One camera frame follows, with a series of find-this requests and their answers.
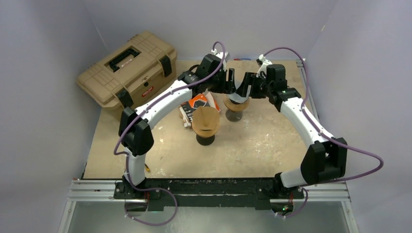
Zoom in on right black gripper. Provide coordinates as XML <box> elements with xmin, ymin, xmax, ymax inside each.
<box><xmin>237</xmin><ymin>72</ymin><xmax>274</xmax><ymax>99</ymax></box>

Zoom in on white paper coffee filter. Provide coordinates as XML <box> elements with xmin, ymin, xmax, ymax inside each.
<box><xmin>227</xmin><ymin>87</ymin><xmax>250</xmax><ymax>104</ymax></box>

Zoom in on wooden ring dripper holder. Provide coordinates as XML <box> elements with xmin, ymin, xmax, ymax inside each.
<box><xmin>223</xmin><ymin>97</ymin><xmax>250</xmax><ymax>112</ymax></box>

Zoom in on brown paper coffee filter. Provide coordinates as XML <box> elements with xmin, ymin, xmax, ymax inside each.
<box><xmin>192</xmin><ymin>106</ymin><xmax>220</xmax><ymax>131</ymax></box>

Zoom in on wooden dripper stand black base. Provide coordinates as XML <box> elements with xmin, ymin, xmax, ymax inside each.
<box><xmin>192</xmin><ymin>123</ymin><xmax>220</xmax><ymax>146</ymax></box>

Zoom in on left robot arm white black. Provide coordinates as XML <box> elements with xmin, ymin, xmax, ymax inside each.
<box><xmin>114</xmin><ymin>50</ymin><xmax>235</xmax><ymax>199</ymax></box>

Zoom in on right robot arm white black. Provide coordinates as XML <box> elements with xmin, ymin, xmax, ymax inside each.
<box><xmin>236</xmin><ymin>64</ymin><xmax>347</xmax><ymax>198</ymax></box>

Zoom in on coffee paper filter box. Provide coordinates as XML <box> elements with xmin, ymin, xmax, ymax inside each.
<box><xmin>179</xmin><ymin>92</ymin><xmax>221</xmax><ymax>112</ymax></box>

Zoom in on glass carafe with collar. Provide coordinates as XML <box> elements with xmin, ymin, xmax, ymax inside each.
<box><xmin>225</xmin><ymin>109</ymin><xmax>243</xmax><ymax>122</ymax></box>

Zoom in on stack of paper filters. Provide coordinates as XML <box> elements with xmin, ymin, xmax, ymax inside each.
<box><xmin>179</xmin><ymin>106</ymin><xmax>193</xmax><ymax>128</ymax></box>

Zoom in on tan plastic toolbox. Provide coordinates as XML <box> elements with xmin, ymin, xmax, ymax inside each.
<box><xmin>76</xmin><ymin>31</ymin><xmax>177</xmax><ymax>120</ymax></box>

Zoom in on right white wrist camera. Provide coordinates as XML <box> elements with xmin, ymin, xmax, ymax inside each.
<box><xmin>257</xmin><ymin>54</ymin><xmax>273</xmax><ymax>78</ymax></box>

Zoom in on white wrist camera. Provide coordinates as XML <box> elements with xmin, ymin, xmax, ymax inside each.
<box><xmin>257</xmin><ymin>54</ymin><xmax>273</xmax><ymax>78</ymax></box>
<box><xmin>211</xmin><ymin>49</ymin><xmax>230</xmax><ymax>71</ymax></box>

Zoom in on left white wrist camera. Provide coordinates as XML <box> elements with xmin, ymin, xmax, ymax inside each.
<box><xmin>211</xmin><ymin>49</ymin><xmax>230</xmax><ymax>71</ymax></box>

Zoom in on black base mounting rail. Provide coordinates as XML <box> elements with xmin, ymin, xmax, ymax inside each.
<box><xmin>114</xmin><ymin>177</ymin><xmax>304</xmax><ymax>212</ymax></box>

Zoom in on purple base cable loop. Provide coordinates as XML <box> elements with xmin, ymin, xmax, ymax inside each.
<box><xmin>124</xmin><ymin>189</ymin><xmax>178</xmax><ymax>227</ymax></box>

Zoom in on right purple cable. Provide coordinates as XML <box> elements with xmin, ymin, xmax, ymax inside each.
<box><xmin>263</xmin><ymin>47</ymin><xmax>385</xmax><ymax>184</ymax></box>

